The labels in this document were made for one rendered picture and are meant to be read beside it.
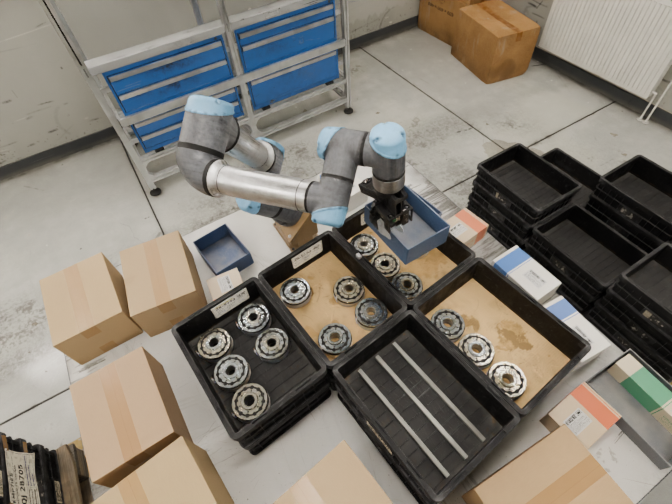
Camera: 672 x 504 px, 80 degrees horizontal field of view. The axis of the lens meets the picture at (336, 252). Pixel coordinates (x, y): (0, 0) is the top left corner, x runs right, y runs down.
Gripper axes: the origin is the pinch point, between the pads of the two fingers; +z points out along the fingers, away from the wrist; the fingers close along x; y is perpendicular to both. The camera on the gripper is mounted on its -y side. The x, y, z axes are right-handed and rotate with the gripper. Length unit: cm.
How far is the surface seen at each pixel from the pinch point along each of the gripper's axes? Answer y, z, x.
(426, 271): 3.5, 30.5, 14.0
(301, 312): -5.6, 27.5, -29.9
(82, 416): -8, 20, -97
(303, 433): 24, 39, -47
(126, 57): -193, 17, -40
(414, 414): 39, 28, -18
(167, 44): -194, 19, -16
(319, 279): -13.6, 28.3, -18.7
